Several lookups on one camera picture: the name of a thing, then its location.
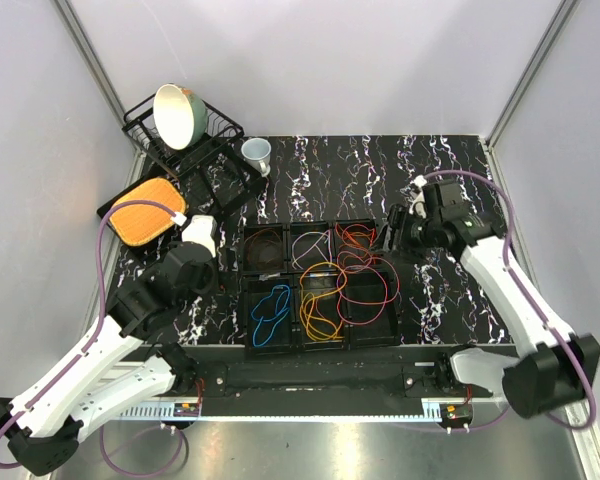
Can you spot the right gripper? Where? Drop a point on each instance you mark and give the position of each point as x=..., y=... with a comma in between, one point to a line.
x=398, y=218

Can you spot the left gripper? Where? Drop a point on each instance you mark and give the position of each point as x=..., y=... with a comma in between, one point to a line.
x=212, y=266

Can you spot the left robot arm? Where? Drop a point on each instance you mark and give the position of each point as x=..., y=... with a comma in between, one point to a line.
x=45, y=424

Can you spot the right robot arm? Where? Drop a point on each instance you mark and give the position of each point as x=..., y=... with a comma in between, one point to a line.
x=554, y=367

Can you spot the black bin back right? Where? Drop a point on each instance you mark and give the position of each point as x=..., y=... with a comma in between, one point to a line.
x=353, y=242

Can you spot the black bin back middle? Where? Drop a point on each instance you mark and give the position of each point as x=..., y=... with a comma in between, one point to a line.
x=310, y=243

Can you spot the black bin back left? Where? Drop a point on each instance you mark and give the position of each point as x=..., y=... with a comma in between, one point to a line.
x=264, y=249

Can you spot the black bin front left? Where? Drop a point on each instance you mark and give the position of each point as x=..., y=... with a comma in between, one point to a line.
x=268, y=314

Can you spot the black dish rack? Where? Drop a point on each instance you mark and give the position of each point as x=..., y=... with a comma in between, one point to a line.
x=210, y=175

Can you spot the white mug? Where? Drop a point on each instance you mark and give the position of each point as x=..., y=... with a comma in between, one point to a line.
x=257, y=153

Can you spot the green and white bowl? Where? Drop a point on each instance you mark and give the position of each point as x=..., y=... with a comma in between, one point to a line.
x=180, y=116

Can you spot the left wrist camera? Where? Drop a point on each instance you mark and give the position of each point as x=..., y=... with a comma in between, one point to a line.
x=198, y=229

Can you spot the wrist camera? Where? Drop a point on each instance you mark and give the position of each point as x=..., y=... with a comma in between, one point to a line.
x=418, y=206
x=198, y=229

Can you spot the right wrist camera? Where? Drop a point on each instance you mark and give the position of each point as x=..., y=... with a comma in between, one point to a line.
x=418, y=206

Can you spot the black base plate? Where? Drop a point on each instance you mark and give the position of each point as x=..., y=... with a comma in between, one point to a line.
x=404, y=370

